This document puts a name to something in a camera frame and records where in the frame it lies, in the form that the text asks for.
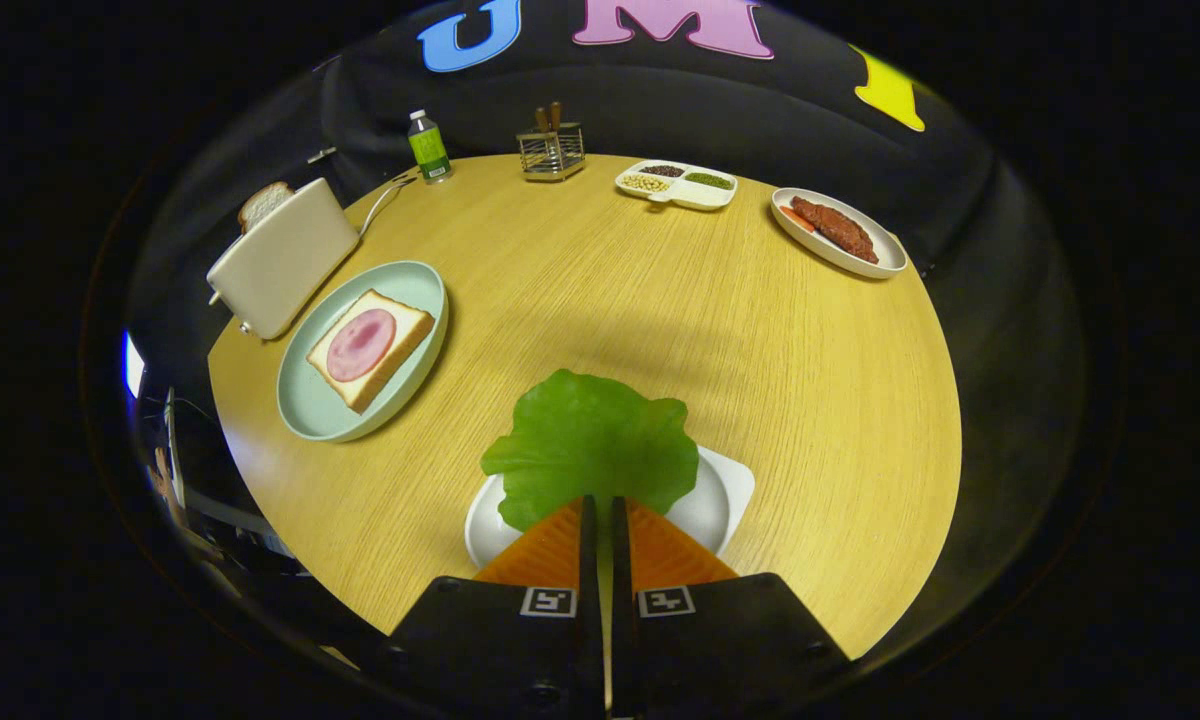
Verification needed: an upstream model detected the round white meat plate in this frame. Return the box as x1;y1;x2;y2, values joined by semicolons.
770;187;909;280

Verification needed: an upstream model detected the white toaster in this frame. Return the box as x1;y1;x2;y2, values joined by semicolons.
207;178;361;341

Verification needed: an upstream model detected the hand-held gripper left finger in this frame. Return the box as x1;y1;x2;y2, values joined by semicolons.
385;495;606;720

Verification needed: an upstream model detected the green label plastic bottle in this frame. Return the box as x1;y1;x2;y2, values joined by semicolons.
407;109;453;185

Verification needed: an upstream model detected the plain toast bread slice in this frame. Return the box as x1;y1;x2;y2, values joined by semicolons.
238;181;295;233

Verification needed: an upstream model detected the white squarish plate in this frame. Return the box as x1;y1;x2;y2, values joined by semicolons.
464;445;757;571

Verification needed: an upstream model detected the white toaster power cable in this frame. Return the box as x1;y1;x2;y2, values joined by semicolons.
358;176;416;237

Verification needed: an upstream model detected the black backdrop cloth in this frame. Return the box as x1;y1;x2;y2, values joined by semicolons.
125;0;1091;601

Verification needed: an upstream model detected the white divided bean dish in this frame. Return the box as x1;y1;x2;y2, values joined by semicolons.
615;160;739;212

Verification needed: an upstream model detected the bread slice under ham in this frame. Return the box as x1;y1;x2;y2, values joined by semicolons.
306;289;436;415

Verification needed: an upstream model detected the brown cooked meat piece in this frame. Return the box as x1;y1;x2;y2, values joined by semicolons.
790;195;880;265

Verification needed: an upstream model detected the pink ham slice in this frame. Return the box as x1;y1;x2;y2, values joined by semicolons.
326;308;398;383

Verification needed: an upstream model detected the green lettuce leaf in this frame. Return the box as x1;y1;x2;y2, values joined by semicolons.
480;368;701;533

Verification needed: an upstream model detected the pale green round plate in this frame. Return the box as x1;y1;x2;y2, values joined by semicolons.
276;261;450;443

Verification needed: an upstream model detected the metal wire utensil holder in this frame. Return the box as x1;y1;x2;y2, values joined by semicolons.
516;122;587;183

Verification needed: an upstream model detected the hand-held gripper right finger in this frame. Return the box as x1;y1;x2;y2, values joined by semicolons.
610;495;853;720

